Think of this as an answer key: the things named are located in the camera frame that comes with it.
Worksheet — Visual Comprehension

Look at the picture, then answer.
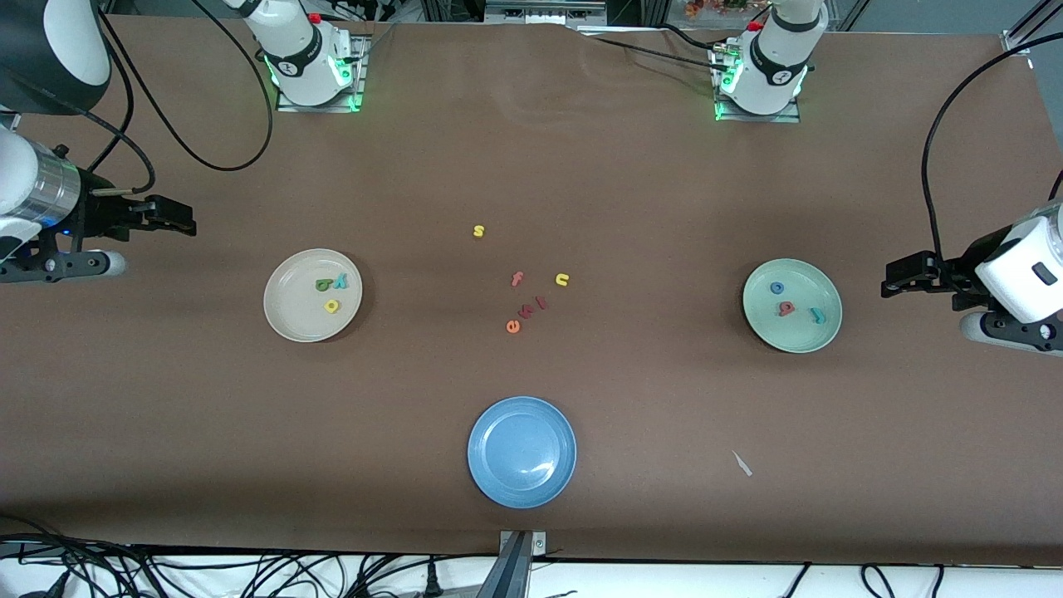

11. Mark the aluminium frame rail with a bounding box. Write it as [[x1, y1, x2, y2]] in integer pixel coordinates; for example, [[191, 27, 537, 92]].
[[1001, 0, 1063, 42]]

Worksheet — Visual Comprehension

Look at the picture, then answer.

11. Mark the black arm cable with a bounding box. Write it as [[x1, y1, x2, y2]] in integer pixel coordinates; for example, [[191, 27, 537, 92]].
[[79, 0, 276, 200], [922, 33, 1063, 263]]

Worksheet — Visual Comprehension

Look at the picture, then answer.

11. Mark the pale green round plate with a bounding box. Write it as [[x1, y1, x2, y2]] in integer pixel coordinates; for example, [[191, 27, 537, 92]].
[[742, 258, 844, 355]]

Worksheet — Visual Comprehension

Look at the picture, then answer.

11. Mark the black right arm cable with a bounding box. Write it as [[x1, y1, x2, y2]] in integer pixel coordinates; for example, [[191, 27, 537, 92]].
[[79, 0, 276, 200]]

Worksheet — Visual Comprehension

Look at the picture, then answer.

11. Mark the brown table cover sheet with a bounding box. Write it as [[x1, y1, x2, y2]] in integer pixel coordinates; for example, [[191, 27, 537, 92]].
[[0, 15, 1063, 567]]

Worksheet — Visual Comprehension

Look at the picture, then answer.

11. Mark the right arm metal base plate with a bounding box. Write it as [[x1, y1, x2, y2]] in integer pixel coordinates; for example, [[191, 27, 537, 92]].
[[277, 33, 369, 114]]

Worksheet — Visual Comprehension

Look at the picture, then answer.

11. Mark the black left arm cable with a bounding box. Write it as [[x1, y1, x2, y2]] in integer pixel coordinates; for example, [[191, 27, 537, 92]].
[[922, 33, 1063, 263]]

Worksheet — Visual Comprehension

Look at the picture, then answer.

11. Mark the blue round plate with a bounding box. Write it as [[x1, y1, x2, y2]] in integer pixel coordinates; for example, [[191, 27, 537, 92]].
[[467, 395, 578, 509]]

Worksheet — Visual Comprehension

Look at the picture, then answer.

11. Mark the black base cable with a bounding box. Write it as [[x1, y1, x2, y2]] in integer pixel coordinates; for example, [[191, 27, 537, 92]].
[[658, 23, 735, 49], [581, 35, 720, 64]]

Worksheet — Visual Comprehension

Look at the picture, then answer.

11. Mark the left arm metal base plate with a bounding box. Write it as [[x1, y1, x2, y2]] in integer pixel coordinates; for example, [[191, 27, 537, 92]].
[[713, 42, 803, 124]]

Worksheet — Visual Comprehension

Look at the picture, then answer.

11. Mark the grey power strip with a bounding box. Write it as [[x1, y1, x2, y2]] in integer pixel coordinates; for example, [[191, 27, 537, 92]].
[[484, 0, 609, 24]]

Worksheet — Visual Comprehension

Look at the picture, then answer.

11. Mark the beige brown round plate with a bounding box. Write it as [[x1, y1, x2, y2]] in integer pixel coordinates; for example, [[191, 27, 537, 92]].
[[263, 248, 364, 343]]

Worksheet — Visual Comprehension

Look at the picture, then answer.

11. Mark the black cable tangle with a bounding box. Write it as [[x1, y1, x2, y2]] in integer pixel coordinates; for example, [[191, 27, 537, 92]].
[[328, 0, 396, 24]]

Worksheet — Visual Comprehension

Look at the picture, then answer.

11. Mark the aluminium camera post bracket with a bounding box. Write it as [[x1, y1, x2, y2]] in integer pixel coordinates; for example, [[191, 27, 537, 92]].
[[478, 530, 549, 598]]

